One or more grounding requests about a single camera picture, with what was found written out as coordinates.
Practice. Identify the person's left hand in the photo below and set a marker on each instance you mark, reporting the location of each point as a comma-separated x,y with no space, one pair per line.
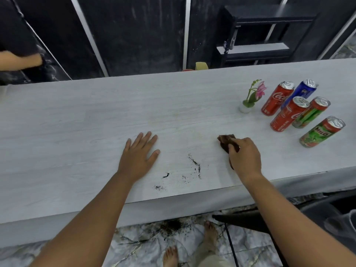
137,159

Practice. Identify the person's right hand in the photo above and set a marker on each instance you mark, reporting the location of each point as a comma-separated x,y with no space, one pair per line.
247,158

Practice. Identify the person's left thumb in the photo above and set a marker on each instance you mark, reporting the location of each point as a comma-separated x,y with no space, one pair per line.
154,157

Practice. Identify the person's right thumb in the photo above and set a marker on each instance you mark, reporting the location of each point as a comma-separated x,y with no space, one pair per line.
232,159

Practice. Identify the person's left middle finger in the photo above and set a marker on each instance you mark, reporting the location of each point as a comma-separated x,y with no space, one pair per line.
146,139

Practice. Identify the person's left little finger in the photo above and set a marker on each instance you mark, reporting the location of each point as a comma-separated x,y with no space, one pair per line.
128,145

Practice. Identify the brown cleaning cloth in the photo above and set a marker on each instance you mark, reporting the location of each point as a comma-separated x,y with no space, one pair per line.
224,141

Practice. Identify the person's left forearm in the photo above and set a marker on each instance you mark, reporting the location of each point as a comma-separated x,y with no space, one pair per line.
91,219

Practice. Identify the person's right forearm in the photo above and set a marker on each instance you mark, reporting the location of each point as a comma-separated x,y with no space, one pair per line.
289,219

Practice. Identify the dark dirt crumbs on table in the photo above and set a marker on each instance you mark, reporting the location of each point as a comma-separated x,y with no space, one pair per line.
194,163

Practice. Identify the pink flower in white pot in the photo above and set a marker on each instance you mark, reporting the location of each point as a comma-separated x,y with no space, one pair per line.
248,104

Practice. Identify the dark dirt spill on floor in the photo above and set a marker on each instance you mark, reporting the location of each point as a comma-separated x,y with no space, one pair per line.
173,225

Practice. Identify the red cola can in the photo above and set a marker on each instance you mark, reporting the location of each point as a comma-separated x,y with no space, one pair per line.
276,100
288,115

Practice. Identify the person's right foot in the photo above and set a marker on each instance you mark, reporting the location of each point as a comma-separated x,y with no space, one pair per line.
210,233

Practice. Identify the person's foot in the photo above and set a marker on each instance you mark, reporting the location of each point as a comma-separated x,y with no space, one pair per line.
210,233
170,257

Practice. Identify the red and green drink can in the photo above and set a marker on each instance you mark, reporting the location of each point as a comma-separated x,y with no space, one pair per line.
311,113

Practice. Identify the yellow object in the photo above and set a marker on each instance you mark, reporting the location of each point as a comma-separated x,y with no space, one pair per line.
201,66

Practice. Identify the green chocolate drink can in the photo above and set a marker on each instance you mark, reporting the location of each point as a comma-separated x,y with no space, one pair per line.
321,133

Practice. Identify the blue soda can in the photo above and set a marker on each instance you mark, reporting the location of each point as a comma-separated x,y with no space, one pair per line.
304,91

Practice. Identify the person's left foot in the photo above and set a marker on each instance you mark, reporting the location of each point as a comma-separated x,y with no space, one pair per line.
170,257

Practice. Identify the beige trouser leg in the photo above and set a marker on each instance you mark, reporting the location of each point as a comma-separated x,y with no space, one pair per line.
208,257

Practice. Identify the black shelf unit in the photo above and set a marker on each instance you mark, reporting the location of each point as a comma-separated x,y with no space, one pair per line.
250,51

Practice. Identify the clear plastic cup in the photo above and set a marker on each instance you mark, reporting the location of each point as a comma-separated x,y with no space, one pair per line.
340,225

